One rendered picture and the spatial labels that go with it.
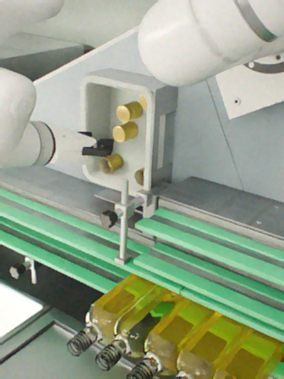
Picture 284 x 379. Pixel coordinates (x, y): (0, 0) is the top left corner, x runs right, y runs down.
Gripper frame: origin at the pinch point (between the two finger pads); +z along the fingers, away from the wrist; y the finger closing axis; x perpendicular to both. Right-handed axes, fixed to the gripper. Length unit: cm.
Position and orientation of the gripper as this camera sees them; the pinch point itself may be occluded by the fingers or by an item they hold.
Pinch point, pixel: (95, 143)
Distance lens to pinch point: 98.4
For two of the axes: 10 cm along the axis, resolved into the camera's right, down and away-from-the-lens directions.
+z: 5.4, -1.0, 8.3
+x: 2.0, -9.5, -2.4
